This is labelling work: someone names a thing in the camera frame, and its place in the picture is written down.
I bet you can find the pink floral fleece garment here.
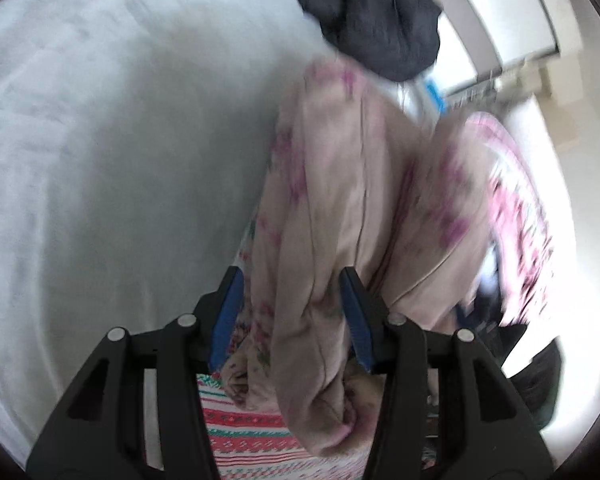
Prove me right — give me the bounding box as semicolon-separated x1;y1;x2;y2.
221;58;493;456

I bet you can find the patterned white red green blanket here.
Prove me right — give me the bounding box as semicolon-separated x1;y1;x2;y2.
202;113;552;479

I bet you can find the blue box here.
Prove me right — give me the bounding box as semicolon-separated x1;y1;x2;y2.
425;79;446;115

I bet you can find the black puffer jacket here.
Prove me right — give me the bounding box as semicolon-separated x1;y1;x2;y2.
298;0;442;84

